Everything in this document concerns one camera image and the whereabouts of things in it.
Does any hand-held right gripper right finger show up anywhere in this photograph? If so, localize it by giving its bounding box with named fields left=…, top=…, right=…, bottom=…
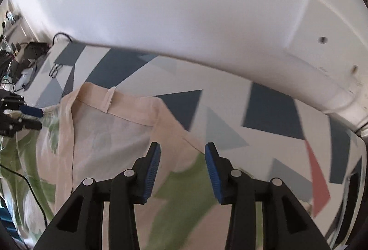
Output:
left=205, top=142, right=330, bottom=250

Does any tangle of black cables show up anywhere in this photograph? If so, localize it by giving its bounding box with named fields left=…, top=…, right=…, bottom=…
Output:
left=0, top=49, right=18, bottom=89

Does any white wall socket panel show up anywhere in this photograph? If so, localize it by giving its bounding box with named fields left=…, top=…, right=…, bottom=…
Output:
left=283, top=0, right=368, bottom=127

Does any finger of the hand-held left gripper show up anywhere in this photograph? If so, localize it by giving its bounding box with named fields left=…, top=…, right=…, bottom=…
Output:
left=21, top=120, right=42, bottom=130
left=20, top=106, right=43, bottom=118

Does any black cable loop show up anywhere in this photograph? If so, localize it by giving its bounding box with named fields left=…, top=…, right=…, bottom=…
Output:
left=52, top=32, right=74, bottom=45

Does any green leaf print garment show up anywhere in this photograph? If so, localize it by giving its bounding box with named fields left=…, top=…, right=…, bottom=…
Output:
left=0, top=83, right=265, bottom=250

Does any geometric patterned tablecloth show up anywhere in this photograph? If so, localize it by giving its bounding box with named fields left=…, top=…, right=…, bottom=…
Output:
left=21, top=41, right=364, bottom=250

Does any white charger plug cable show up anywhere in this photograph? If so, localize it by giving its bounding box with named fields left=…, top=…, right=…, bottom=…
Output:
left=325, top=92, right=357, bottom=115

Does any thin black cable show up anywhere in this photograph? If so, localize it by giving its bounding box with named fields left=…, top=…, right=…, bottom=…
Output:
left=0, top=165, right=48, bottom=227

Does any black hair tie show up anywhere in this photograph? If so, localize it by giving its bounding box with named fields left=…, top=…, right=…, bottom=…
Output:
left=49, top=63, right=64, bottom=78

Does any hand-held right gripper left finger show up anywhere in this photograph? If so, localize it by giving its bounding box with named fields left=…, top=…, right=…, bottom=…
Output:
left=36, top=142, right=161, bottom=250

